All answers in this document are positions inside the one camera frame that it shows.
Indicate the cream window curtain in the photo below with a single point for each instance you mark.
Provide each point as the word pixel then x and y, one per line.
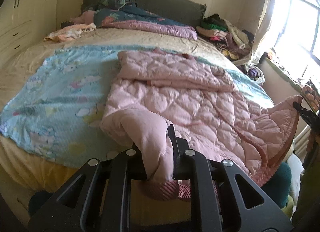
pixel 255 17

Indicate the window with dark frame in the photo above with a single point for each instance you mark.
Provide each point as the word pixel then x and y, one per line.
pixel 297 24

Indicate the cluttered green windowsill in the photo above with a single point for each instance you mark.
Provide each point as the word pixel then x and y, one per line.
pixel 279 83

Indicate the dark green headboard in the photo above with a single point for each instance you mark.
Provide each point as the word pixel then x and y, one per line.
pixel 183 11

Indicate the bag with purple clothes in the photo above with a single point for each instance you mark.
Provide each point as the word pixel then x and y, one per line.
pixel 255 74

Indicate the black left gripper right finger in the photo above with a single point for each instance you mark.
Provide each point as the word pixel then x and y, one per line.
pixel 223 198

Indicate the beige bed sheet mattress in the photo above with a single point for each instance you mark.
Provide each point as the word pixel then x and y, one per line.
pixel 53 97

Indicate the pile of mixed clothes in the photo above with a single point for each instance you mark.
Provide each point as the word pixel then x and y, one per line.
pixel 229 40

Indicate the peach white small cloth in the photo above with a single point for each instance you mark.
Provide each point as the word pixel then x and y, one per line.
pixel 70 33

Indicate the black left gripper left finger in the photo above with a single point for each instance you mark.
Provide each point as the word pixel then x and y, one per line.
pixel 96 198

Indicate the purple and teal floral quilt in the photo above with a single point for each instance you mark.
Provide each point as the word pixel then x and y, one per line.
pixel 125 14

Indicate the pink quilted padded jacket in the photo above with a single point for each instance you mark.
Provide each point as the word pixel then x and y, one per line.
pixel 156 89

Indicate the light blue cartoon sheet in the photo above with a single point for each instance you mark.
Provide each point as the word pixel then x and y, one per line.
pixel 98 101

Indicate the cream wardrobe with drawers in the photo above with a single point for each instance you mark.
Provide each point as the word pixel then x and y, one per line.
pixel 24 22

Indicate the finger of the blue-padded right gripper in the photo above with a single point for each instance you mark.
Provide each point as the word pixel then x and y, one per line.
pixel 307 115

